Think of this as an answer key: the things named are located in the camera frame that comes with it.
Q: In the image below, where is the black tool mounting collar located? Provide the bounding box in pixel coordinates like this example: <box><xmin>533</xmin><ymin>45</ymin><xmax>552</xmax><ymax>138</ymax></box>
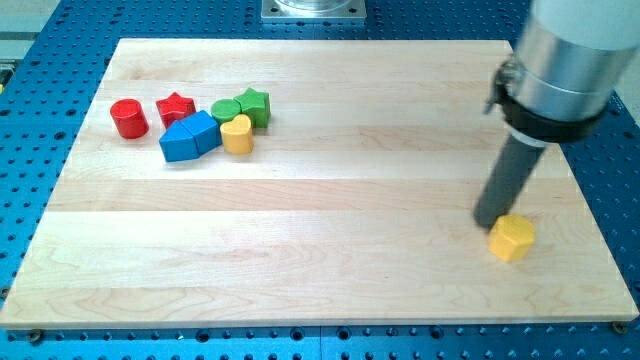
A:
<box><xmin>484</xmin><ymin>57</ymin><xmax>606</xmax><ymax>147</ymax></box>

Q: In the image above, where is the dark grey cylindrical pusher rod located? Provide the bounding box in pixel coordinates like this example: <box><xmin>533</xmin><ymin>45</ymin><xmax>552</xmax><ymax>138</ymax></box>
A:
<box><xmin>473</xmin><ymin>129</ymin><xmax>546</xmax><ymax>229</ymax></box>

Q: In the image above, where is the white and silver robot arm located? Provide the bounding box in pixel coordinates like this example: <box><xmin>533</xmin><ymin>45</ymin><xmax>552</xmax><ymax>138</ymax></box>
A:
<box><xmin>473</xmin><ymin>0</ymin><xmax>639</xmax><ymax>229</ymax></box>

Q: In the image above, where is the yellow heart block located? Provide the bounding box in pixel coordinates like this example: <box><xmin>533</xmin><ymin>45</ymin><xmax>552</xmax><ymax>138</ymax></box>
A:
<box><xmin>220</xmin><ymin>114</ymin><xmax>254</xmax><ymax>154</ymax></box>

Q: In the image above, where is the yellow hexagon block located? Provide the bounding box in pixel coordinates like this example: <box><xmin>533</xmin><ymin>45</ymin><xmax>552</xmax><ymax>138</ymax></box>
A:
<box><xmin>488</xmin><ymin>214</ymin><xmax>536</xmax><ymax>262</ymax></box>

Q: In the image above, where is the green star block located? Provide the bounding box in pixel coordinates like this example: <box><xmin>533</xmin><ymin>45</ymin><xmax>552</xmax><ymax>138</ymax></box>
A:
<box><xmin>234</xmin><ymin>88</ymin><xmax>271</xmax><ymax>128</ymax></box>

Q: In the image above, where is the green cylinder block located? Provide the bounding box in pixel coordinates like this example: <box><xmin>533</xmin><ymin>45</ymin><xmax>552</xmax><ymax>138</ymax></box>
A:
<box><xmin>210</xmin><ymin>98</ymin><xmax>241</xmax><ymax>124</ymax></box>

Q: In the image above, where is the light wooden board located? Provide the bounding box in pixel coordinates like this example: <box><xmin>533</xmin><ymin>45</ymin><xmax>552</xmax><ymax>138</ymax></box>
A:
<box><xmin>1</xmin><ymin>38</ymin><xmax>638</xmax><ymax>329</ymax></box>

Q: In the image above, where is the blue cube block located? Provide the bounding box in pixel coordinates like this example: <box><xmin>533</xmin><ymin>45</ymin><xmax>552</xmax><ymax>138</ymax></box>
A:
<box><xmin>180</xmin><ymin>110</ymin><xmax>222</xmax><ymax>155</ymax></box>

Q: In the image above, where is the blue triangle block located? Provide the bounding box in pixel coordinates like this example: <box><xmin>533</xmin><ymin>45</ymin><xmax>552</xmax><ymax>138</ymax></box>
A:
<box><xmin>159</xmin><ymin>121</ymin><xmax>200</xmax><ymax>162</ymax></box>

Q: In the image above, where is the red star block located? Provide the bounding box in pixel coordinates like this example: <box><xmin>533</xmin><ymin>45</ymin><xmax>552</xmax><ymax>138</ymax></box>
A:
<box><xmin>156</xmin><ymin>92</ymin><xmax>196</xmax><ymax>129</ymax></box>

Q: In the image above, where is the red cylinder block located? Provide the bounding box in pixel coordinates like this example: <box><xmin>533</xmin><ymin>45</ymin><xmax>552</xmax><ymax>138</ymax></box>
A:
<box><xmin>110</xmin><ymin>98</ymin><xmax>149</xmax><ymax>139</ymax></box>

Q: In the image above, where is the blue perforated metal table plate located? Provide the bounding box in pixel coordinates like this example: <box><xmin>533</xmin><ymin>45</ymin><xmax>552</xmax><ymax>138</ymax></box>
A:
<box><xmin>1</xmin><ymin>1</ymin><xmax>639</xmax><ymax>359</ymax></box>

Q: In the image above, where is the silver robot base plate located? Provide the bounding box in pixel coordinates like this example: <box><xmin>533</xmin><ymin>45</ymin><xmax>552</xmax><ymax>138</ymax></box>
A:
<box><xmin>261</xmin><ymin>0</ymin><xmax>367</xmax><ymax>22</ymax></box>

